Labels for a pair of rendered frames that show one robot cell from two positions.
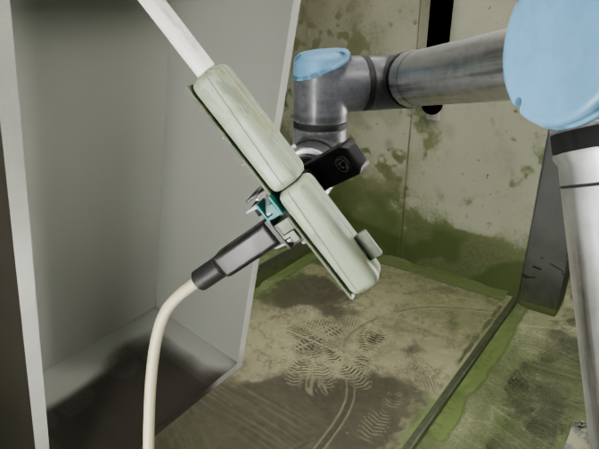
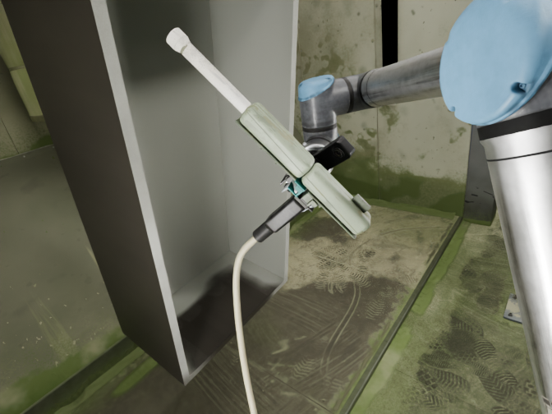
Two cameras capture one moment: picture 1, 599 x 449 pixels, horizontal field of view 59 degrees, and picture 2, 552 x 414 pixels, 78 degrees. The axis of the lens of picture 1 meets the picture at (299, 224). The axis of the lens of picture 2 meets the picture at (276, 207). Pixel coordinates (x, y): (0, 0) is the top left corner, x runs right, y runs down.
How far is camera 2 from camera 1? 3 cm
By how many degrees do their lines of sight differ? 7
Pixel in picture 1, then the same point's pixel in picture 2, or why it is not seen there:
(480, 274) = (434, 204)
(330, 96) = (324, 108)
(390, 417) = (385, 302)
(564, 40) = (480, 67)
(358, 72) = (341, 89)
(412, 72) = (376, 85)
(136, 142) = (204, 151)
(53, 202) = (162, 195)
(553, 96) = (477, 104)
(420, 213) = (389, 168)
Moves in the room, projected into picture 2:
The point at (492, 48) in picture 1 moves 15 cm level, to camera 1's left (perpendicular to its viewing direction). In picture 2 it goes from (430, 63) to (342, 77)
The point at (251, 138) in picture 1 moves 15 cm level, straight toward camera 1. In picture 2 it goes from (279, 147) to (286, 177)
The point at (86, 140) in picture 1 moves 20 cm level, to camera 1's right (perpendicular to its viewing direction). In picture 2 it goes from (175, 154) to (230, 147)
